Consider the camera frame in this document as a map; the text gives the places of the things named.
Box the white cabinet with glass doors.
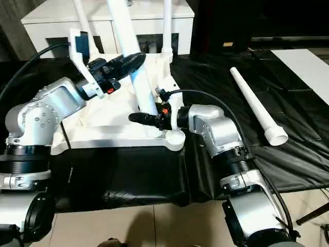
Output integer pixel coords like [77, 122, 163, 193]
[21, 0, 195, 55]

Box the black work mat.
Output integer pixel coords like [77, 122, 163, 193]
[0, 47, 329, 213]

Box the white side table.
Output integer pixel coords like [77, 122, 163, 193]
[271, 48, 329, 94]

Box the white plastic table top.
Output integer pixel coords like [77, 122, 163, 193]
[50, 50, 187, 153]

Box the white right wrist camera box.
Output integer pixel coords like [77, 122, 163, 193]
[153, 76, 179, 110]

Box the black stand leg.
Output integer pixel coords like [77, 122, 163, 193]
[296, 202, 329, 225]

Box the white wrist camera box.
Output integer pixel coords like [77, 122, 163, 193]
[153, 76, 179, 110]
[69, 29, 98, 99]

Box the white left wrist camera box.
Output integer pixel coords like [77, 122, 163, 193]
[69, 29, 98, 99]

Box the white plastic table leg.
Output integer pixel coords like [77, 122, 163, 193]
[229, 66, 290, 147]
[161, 0, 176, 64]
[106, 0, 162, 137]
[72, 0, 93, 33]

